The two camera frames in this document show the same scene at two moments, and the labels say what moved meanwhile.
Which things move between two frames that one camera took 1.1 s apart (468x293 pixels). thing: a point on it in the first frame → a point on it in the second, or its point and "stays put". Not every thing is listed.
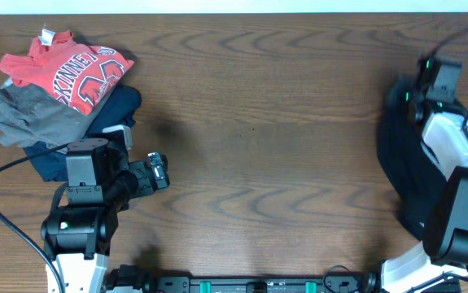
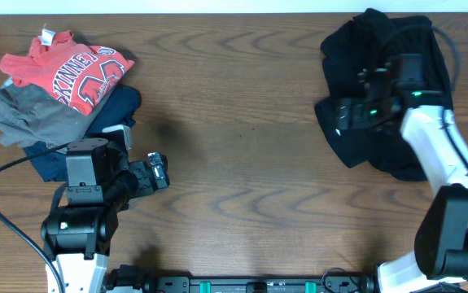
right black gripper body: (413, 94) → (364, 115)
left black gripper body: (146, 185) stays put
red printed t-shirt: (82, 75) stays put
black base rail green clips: (128, 279) stays put
